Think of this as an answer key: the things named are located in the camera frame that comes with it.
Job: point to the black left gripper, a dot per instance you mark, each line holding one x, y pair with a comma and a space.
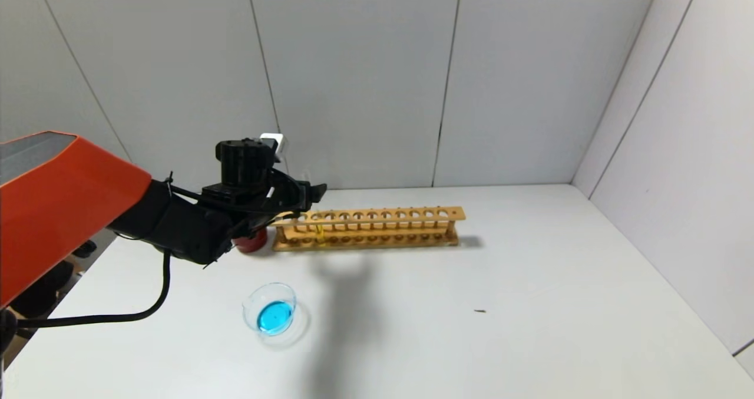
302, 193

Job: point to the glass test tube yellow pigment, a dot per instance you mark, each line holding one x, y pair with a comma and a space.
320, 234

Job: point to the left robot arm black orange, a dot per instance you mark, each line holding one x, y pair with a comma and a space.
59, 198

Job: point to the wooden test tube rack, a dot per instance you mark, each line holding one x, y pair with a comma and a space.
383, 215

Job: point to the dark red cup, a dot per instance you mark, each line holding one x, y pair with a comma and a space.
253, 243

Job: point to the clear glass dish with spout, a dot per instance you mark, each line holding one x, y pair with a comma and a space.
277, 316

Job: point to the black wheeled chair base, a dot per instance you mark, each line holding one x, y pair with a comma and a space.
53, 281

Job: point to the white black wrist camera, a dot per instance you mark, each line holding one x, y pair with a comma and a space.
274, 142

